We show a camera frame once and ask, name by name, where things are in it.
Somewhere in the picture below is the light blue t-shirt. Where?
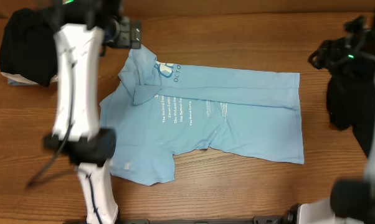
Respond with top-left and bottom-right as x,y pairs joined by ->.
100,47 -> 305,185

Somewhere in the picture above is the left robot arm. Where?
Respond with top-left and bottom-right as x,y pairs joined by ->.
42,0 -> 141,224

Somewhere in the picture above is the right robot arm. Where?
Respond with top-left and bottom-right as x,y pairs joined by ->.
253,11 -> 375,223

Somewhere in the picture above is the black crumpled garment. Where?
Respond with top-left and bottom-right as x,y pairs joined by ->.
326,76 -> 375,156

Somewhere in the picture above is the black folded garment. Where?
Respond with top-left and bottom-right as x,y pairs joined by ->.
0,8 -> 57,74

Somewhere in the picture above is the beige folded garment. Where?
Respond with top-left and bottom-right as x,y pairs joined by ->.
0,63 -> 59,86

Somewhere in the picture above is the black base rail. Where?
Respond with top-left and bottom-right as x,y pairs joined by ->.
115,215 -> 282,224

